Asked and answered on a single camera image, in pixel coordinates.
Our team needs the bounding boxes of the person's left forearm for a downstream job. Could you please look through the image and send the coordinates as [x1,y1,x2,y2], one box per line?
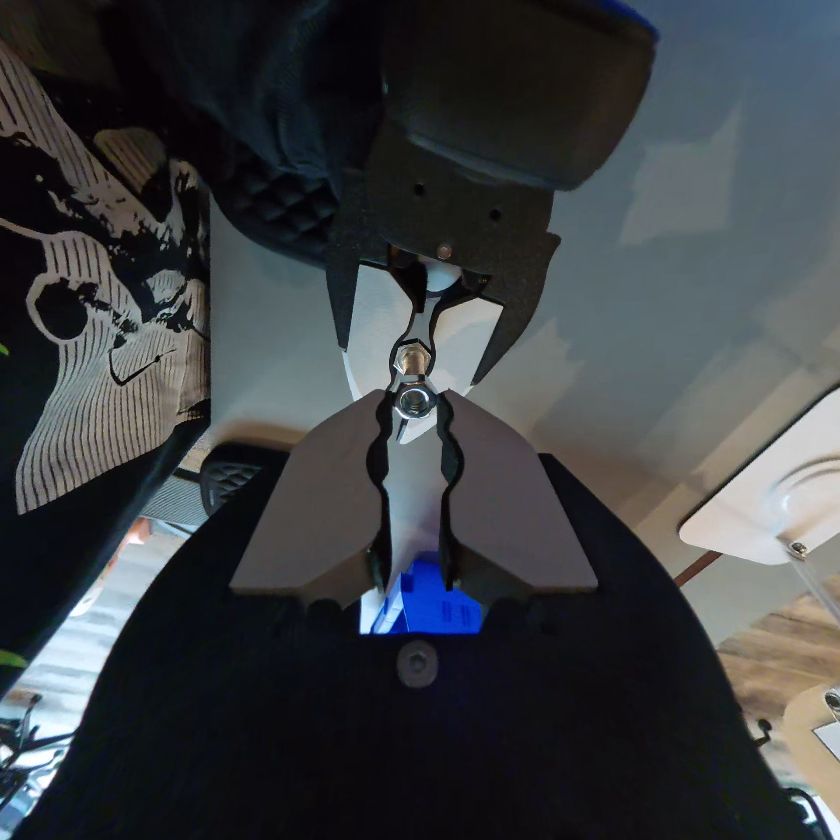
[98,0,395,198]

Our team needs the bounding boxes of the round wooden table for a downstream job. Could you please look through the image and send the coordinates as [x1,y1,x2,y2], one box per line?
[784,682,840,782]

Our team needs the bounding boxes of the black printed t-shirt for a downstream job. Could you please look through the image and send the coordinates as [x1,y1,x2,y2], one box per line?
[0,39,212,697]

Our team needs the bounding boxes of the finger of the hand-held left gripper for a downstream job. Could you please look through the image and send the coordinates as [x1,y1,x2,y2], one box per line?
[395,297,508,447]
[343,266,421,403]

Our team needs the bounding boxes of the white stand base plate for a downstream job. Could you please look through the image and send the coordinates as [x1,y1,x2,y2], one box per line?
[679,387,840,567]

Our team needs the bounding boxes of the grey mesh chair seat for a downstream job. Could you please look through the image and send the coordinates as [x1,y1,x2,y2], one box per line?
[141,476,217,529]

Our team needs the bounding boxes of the silver hex bolt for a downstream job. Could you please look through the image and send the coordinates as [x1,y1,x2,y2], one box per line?
[394,367,435,422]

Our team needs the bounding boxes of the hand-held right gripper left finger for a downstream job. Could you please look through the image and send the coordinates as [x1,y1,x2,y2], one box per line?
[230,388,396,603]

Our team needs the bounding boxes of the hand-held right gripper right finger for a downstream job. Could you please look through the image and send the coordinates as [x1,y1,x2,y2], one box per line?
[435,388,599,597]

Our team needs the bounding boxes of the blue plastic bin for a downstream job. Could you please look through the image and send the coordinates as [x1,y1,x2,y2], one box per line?
[361,551,483,634]
[613,0,659,40]

